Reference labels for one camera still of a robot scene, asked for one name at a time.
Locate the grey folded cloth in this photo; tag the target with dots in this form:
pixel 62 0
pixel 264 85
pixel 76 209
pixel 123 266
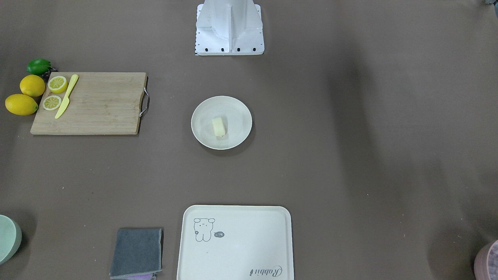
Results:
pixel 137 254

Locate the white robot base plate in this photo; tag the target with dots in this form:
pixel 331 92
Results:
pixel 229 27

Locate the cream rabbit tray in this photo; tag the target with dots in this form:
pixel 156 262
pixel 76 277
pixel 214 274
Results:
pixel 230 242

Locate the bamboo cutting board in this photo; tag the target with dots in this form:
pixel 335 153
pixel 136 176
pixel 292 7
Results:
pixel 102 103

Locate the whole lemon outer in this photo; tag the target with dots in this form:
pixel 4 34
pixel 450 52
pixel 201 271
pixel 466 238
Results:
pixel 21 104

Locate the green lime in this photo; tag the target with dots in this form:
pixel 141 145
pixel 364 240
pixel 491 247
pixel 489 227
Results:
pixel 38 66

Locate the pink ice bowl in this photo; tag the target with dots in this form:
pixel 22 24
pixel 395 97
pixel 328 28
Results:
pixel 486 262

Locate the yellow plastic knife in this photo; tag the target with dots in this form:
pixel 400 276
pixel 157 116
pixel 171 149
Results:
pixel 66 100

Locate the lower lemon slice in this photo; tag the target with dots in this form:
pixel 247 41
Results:
pixel 51 102

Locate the upper lemon slice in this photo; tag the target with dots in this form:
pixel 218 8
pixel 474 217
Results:
pixel 58 84

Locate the round white plate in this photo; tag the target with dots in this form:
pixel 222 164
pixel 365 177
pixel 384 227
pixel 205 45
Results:
pixel 237 120

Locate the green bowl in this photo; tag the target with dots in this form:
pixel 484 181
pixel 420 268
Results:
pixel 10 238

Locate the whole lemon near slices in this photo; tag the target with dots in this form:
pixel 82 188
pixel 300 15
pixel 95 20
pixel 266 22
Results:
pixel 32 85

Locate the lemon slice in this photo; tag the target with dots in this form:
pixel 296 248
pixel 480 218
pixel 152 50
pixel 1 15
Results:
pixel 58 84
pixel 51 102

